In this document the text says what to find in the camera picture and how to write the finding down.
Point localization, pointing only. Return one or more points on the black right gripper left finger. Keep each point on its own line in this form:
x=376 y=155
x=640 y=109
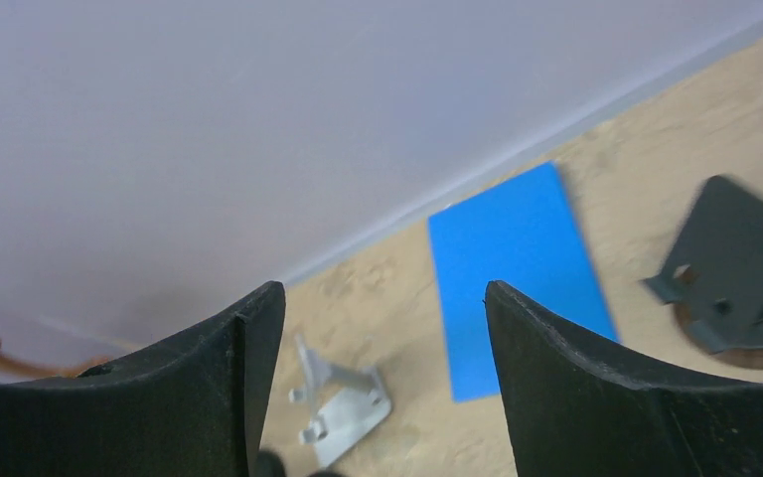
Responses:
x=192 y=404

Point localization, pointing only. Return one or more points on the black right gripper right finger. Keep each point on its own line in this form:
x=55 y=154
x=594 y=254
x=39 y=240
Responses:
x=579 y=404

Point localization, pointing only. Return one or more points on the blue rectangular mat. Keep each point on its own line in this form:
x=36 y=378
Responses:
x=524 y=232

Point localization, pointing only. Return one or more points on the white folding phone stand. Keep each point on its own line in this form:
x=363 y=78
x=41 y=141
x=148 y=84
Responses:
x=345 y=404

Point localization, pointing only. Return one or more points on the orange wooden rack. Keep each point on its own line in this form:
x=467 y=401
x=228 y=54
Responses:
x=14 y=366

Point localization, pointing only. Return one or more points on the black tall phone stand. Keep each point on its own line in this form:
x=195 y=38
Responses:
x=270 y=464

